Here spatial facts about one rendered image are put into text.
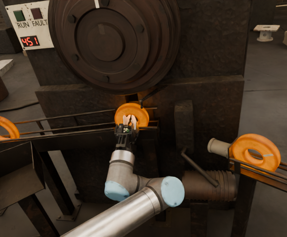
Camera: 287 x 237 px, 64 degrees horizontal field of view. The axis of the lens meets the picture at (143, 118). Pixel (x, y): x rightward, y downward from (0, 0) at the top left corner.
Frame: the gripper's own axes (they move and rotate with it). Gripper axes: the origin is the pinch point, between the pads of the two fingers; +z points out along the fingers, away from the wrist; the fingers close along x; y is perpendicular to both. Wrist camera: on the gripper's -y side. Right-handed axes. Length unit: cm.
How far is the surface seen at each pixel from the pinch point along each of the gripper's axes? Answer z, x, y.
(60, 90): 9.5, 33.7, 9.5
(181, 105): 2.1, -22.4, 4.8
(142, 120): -1.5, -5.3, -0.4
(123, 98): 7.8, 3.8, 4.2
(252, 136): -16.5, -46.4, 8.7
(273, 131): 57, -95, -97
